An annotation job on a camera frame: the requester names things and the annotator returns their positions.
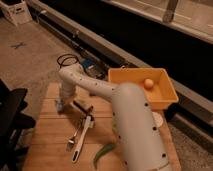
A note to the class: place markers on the blue towel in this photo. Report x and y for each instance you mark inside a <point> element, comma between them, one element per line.
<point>60,105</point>

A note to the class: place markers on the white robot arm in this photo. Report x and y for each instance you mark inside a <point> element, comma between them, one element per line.
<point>142,145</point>

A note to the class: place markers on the blue power device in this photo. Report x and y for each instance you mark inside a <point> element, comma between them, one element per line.
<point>92,69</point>

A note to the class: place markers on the dark small tool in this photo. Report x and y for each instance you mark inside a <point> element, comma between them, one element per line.
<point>85,108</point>

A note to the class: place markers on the orange ball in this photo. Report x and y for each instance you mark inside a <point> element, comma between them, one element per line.
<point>148,83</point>

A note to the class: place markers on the yellow plastic bin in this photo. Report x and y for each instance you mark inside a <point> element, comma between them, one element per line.
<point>163,93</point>

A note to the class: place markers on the green pepper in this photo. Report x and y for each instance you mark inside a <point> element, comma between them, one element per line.
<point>104,150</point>

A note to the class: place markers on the blue tape cross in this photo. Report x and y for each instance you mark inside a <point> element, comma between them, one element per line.
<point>18,45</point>

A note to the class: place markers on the black chair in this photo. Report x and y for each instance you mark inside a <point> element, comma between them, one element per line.
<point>12,122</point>

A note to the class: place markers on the white cardboard box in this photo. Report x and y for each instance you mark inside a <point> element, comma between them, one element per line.
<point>17,13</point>

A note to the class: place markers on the white handled utensil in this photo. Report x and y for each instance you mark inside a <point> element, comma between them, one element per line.
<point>87,124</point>

